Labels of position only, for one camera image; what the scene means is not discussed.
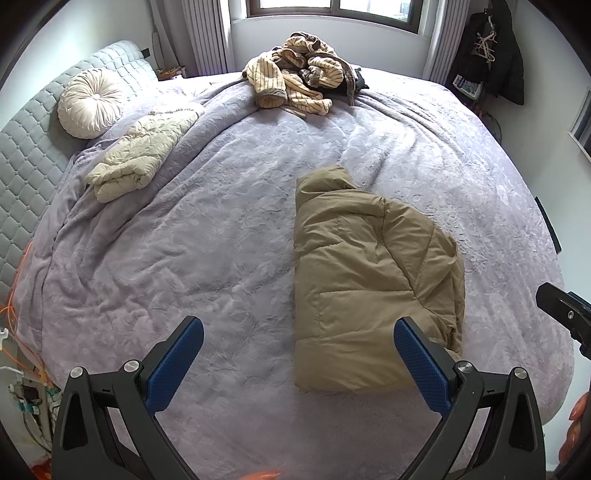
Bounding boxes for brown framed window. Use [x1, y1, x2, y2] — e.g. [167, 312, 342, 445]
[247, 0, 426, 34]

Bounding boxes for grey quilted headboard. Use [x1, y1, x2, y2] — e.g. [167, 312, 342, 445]
[0, 41, 160, 296]

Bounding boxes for orange cables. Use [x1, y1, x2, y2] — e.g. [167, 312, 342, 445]
[0, 240, 51, 398]

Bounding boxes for wall-mounted flat screen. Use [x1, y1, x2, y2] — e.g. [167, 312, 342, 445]
[567, 88, 591, 163]

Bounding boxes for beige striped garment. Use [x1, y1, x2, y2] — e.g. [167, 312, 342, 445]
[243, 31, 356, 116]

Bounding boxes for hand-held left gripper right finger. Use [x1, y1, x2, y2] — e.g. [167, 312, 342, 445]
[394, 316, 547, 480]

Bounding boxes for grey curtain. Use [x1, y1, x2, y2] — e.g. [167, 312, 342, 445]
[173, 0, 236, 77]
[422, 0, 462, 86]

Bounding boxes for round cream pillow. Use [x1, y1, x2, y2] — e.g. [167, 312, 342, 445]
[58, 69, 124, 139]

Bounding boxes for person's right hand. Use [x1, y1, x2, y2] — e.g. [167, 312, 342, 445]
[558, 391, 591, 468]

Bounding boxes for khaki puffer jacket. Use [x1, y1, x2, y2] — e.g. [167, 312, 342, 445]
[294, 165, 465, 394]

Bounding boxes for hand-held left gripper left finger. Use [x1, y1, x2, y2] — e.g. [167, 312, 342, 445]
[51, 315, 205, 480]

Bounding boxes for lilac bedspread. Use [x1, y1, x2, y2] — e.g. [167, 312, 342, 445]
[16, 67, 575, 480]

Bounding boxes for hanging dark clothes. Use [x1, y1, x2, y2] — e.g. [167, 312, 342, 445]
[450, 0, 526, 106]

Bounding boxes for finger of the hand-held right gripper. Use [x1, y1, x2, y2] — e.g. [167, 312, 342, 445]
[536, 282, 591, 330]

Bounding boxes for white power strip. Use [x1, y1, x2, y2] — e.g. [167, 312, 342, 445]
[11, 381, 54, 418]

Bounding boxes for dark grey garment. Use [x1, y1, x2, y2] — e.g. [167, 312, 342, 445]
[344, 67, 370, 104]

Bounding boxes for cream folded quilted jacket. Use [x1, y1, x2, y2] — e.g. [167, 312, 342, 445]
[84, 107, 205, 204]

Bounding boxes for black slim bar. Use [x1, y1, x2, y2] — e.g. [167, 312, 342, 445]
[534, 196, 561, 254]

